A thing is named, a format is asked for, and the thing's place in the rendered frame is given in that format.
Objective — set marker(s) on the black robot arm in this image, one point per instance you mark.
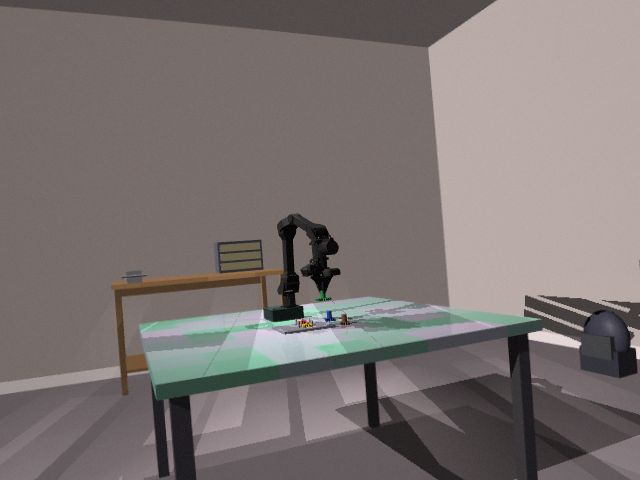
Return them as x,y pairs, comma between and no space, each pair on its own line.
322,244

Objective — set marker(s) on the green gear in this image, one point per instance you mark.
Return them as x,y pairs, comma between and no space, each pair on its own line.
323,297

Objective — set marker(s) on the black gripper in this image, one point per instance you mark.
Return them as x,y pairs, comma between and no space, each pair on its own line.
322,279

